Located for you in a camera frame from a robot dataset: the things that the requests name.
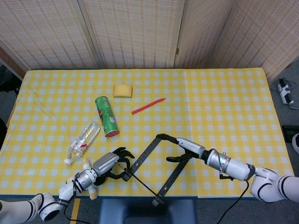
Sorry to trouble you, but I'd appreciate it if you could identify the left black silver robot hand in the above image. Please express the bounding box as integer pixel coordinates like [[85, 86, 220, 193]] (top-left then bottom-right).
[[92, 147, 135, 182]]

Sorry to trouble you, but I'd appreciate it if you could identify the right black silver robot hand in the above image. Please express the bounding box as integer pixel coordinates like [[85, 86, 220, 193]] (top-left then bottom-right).
[[156, 133, 206, 163]]

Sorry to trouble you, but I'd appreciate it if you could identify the black folding laptop stand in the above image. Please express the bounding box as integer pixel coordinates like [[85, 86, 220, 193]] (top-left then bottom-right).
[[118, 136, 189, 206]]

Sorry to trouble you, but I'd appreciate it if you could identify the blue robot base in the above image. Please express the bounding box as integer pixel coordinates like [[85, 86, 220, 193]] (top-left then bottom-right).
[[98, 198, 198, 224]]

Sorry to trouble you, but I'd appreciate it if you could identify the clear plastic water bottle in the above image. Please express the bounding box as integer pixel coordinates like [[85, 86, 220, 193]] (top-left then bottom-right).
[[64, 121, 101, 165]]

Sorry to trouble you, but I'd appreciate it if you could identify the black-headed plush doll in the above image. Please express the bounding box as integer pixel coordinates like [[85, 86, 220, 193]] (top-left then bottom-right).
[[66, 158, 99, 200]]

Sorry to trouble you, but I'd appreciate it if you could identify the yellow checkered tablecloth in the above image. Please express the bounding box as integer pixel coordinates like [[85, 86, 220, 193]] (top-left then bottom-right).
[[0, 68, 294, 199]]

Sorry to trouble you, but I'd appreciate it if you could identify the green chips can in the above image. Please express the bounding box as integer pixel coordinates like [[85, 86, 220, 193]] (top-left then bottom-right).
[[94, 96, 120, 138]]

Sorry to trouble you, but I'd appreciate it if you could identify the yellow floor tape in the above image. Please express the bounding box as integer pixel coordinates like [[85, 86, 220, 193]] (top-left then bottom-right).
[[70, 198, 81, 224]]

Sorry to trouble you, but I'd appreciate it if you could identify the red plastic stick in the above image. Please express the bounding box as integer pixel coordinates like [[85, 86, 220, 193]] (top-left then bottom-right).
[[131, 98, 166, 115]]

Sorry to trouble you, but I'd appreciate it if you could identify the yellow sponge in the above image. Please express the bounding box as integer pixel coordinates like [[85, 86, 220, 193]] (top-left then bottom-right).
[[113, 84, 133, 98]]

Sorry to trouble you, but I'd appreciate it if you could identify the white power strip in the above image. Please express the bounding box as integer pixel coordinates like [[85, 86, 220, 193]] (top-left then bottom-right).
[[277, 78, 295, 105]]

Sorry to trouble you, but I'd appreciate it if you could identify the woven bamboo screen panel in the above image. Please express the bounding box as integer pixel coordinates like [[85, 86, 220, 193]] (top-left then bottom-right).
[[0, 0, 99, 70], [174, 0, 236, 69], [210, 0, 299, 81], [78, 0, 185, 70]]

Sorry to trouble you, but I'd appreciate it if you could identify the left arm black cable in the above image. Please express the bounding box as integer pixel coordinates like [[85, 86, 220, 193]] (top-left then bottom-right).
[[62, 205, 94, 224]]

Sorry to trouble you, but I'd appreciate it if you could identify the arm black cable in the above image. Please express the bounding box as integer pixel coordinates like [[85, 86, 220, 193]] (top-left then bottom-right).
[[214, 181, 249, 224], [62, 205, 94, 224]]

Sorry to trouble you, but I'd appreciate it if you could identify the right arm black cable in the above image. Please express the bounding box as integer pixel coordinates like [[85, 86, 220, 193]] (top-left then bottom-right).
[[214, 181, 249, 224]]

